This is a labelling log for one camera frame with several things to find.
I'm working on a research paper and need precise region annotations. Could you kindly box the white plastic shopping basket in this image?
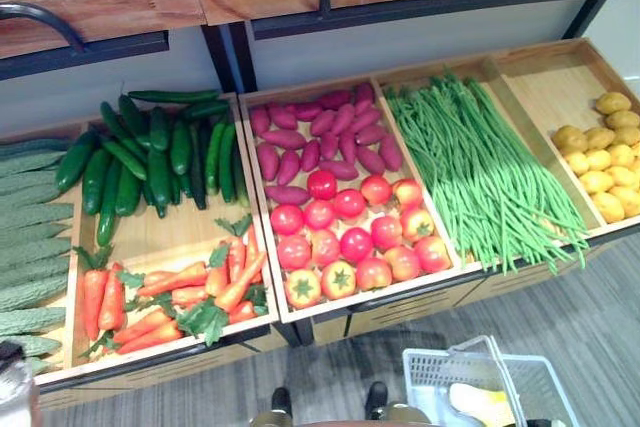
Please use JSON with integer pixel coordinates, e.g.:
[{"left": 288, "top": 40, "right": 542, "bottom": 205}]
[{"left": 401, "top": 334, "right": 581, "bottom": 427}]

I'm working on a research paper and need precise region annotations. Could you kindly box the pale yellow vegetable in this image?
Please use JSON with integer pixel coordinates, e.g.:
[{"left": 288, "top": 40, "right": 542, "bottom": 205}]
[{"left": 448, "top": 381, "right": 517, "bottom": 427}]

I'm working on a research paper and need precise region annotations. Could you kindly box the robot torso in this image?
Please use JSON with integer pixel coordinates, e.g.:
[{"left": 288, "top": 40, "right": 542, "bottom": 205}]
[{"left": 248, "top": 400, "right": 432, "bottom": 427}]

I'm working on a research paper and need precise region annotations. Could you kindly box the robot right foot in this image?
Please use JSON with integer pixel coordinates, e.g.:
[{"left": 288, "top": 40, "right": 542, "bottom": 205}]
[{"left": 363, "top": 380, "right": 390, "bottom": 421}]

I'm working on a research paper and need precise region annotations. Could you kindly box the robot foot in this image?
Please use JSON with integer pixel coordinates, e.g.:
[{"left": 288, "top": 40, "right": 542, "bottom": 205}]
[
  {"left": 270, "top": 386, "right": 294, "bottom": 419},
  {"left": 363, "top": 380, "right": 390, "bottom": 421}
]

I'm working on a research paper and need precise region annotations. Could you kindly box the red tomato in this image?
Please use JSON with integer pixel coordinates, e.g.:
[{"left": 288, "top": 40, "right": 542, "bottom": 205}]
[
  {"left": 391, "top": 177, "right": 425, "bottom": 211},
  {"left": 302, "top": 198, "right": 337, "bottom": 232},
  {"left": 413, "top": 235, "right": 453, "bottom": 275},
  {"left": 339, "top": 226, "right": 375, "bottom": 265},
  {"left": 383, "top": 244, "right": 423, "bottom": 283},
  {"left": 359, "top": 174, "right": 393, "bottom": 207},
  {"left": 320, "top": 259, "right": 358, "bottom": 301},
  {"left": 276, "top": 234, "right": 313, "bottom": 271},
  {"left": 355, "top": 256, "right": 394, "bottom": 292},
  {"left": 269, "top": 203, "right": 306, "bottom": 237},
  {"left": 306, "top": 169, "right": 339, "bottom": 202},
  {"left": 369, "top": 214, "right": 404, "bottom": 251},
  {"left": 284, "top": 267, "right": 323, "bottom": 310},
  {"left": 309, "top": 228, "right": 342, "bottom": 269},
  {"left": 399, "top": 206, "right": 436, "bottom": 244},
  {"left": 332, "top": 188, "right": 368, "bottom": 221}
]

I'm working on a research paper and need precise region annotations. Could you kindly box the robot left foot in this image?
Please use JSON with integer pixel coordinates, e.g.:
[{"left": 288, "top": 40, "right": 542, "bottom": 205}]
[{"left": 270, "top": 386, "right": 294, "bottom": 419}]

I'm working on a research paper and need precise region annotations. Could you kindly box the green long beans bundle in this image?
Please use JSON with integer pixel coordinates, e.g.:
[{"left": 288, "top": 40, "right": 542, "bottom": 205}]
[{"left": 383, "top": 70, "right": 592, "bottom": 277}]

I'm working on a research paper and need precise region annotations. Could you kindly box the black metal stand leg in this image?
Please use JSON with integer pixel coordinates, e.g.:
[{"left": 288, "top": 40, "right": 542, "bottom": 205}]
[{"left": 271, "top": 317, "right": 315, "bottom": 349}]

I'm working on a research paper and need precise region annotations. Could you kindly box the orange carrot with leaves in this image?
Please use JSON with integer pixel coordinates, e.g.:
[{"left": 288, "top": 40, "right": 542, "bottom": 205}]
[
  {"left": 97, "top": 261, "right": 146, "bottom": 333},
  {"left": 142, "top": 270, "right": 177, "bottom": 289},
  {"left": 72, "top": 245, "right": 115, "bottom": 343},
  {"left": 214, "top": 250, "right": 268, "bottom": 314},
  {"left": 79, "top": 307, "right": 172, "bottom": 359},
  {"left": 170, "top": 285, "right": 209, "bottom": 306},
  {"left": 116, "top": 296, "right": 230, "bottom": 356},
  {"left": 204, "top": 242, "right": 231, "bottom": 299},
  {"left": 243, "top": 223, "right": 261, "bottom": 269},
  {"left": 227, "top": 284, "right": 270, "bottom": 325},
  {"left": 214, "top": 214, "right": 254, "bottom": 284},
  {"left": 136, "top": 260, "right": 209, "bottom": 299}
]

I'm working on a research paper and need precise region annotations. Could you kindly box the wide wooden produce crate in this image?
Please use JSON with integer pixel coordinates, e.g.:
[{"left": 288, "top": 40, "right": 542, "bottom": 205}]
[{"left": 238, "top": 36, "right": 640, "bottom": 324}]

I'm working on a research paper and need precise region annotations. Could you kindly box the green cucumber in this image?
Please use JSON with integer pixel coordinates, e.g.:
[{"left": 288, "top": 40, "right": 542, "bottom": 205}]
[
  {"left": 117, "top": 93, "right": 152, "bottom": 149},
  {"left": 149, "top": 106, "right": 171, "bottom": 153},
  {"left": 204, "top": 118, "right": 228, "bottom": 197},
  {"left": 218, "top": 122, "right": 238, "bottom": 204},
  {"left": 100, "top": 138, "right": 148, "bottom": 182},
  {"left": 146, "top": 148, "right": 173, "bottom": 212},
  {"left": 99, "top": 100, "right": 149, "bottom": 164},
  {"left": 127, "top": 88, "right": 222, "bottom": 105},
  {"left": 169, "top": 118, "right": 193, "bottom": 177},
  {"left": 54, "top": 130, "right": 99, "bottom": 194},
  {"left": 95, "top": 158, "right": 123, "bottom": 248},
  {"left": 81, "top": 147, "right": 113, "bottom": 217},
  {"left": 115, "top": 163, "right": 143, "bottom": 218},
  {"left": 181, "top": 98, "right": 232, "bottom": 121}
]

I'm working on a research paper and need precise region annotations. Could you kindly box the wooden produce crate with dividers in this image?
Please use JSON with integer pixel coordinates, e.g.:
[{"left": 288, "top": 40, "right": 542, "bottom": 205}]
[{"left": 0, "top": 92, "right": 281, "bottom": 394}]

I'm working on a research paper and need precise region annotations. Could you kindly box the green bitter gourd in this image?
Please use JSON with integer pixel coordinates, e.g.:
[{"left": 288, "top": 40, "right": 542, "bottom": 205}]
[
  {"left": 0, "top": 273, "right": 69, "bottom": 313},
  {"left": 0, "top": 169, "right": 59, "bottom": 196},
  {"left": 0, "top": 255, "right": 72, "bottom": 291},
  {"left": 0, "top": 237, "right": 73, "bottom": 269},
  {"left": 0, "top": 137, "right": 74, "bottom": 158},
  {"left": 23, "top": 356, "right": 52, "bottom": 376},
  {"left": 0, "top": 151, "right": 67, "bottom": 179},
  {"left": 0, "top": 202, "right": 76, "bottom": 231},
  {"left": 0, "top": 183, "right": 62, "bottom": 211},
  {"left": 0, "top": 306, "right": 68, "bottom": 338},
  {"left": 0, "top": 222, "right": 72, "bottom": 249},
  {"left": 0, "top": 335, "right": 63, "bottom": 359}
]

